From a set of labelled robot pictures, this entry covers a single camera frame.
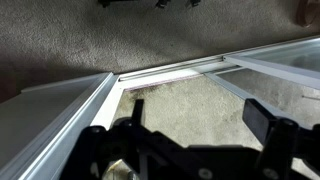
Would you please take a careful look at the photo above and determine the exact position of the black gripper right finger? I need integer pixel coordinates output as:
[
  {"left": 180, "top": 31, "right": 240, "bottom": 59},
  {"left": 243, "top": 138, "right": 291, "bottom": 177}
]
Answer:
[{"left": 242, "top": 98, "right": 320, "bottom": 180}]

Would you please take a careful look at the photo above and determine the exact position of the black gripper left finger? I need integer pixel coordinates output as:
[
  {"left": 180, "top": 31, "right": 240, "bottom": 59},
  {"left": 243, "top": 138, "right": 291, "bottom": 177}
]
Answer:
[{"left": 61, "top": 98, "right": 158, "bottom": 180}]

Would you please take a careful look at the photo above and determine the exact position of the white door frame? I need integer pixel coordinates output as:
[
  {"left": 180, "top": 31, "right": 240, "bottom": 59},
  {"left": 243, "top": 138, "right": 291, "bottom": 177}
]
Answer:
[{"left": 0, "top": 35, "right": 320, "bottom": 180}]

